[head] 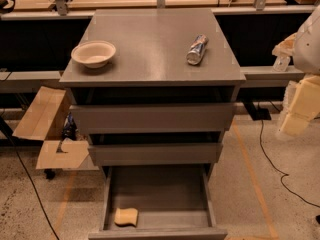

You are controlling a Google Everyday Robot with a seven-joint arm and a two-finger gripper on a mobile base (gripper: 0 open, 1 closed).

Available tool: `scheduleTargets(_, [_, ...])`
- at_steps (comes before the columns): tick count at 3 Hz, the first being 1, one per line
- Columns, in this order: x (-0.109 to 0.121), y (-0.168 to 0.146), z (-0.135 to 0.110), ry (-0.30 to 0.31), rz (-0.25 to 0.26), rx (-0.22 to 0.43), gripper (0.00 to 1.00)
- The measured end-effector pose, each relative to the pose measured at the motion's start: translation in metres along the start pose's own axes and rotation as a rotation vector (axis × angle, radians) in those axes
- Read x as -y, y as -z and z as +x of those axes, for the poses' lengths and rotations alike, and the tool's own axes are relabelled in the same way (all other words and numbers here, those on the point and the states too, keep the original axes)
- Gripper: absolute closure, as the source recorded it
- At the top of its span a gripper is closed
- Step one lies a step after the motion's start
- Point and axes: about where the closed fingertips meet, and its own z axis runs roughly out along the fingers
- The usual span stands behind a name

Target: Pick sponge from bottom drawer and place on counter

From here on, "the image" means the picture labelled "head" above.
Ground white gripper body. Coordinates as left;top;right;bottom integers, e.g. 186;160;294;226
289;75;320;121

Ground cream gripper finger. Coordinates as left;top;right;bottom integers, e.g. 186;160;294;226
272;33;296;56
277;113;309;137

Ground yellow sponge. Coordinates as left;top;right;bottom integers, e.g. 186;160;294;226
114;208;138;226

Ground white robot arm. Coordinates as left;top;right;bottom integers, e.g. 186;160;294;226
272;6;320;139

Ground grey drawer cabinet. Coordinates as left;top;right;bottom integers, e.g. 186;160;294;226
59;7;247;182

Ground grey middle drawer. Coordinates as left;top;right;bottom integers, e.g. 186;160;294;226
88;143;222;166

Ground grey open bottom drawer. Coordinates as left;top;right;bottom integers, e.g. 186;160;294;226
88;165;227;240

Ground grey top drawer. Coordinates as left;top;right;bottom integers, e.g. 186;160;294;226
70;103;233;134

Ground clear sanitizer bottle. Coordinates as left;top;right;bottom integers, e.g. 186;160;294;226
273;55;291;72

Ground blue silver drink can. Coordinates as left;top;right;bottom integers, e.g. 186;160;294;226
186;34;209;65

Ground white paper bowl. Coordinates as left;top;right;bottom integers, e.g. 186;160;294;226
71;41;116;69

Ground blue snack bag in box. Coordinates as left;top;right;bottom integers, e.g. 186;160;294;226
62;114;77;140

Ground open cardboard box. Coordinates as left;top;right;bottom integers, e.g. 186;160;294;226
13;86;94;170

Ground black headphones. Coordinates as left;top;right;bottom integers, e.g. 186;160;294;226
0;0;16;14

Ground black floor cable right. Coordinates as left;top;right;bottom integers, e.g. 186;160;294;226
258;101;320;209

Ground black floor cable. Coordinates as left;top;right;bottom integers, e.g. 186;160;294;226
258;101;320;209
0;117;61;240

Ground grey metal rail shelf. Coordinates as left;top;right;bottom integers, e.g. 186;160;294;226
0;66;304;94

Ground black floor cable left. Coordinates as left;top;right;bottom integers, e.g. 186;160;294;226
0;117;61;240

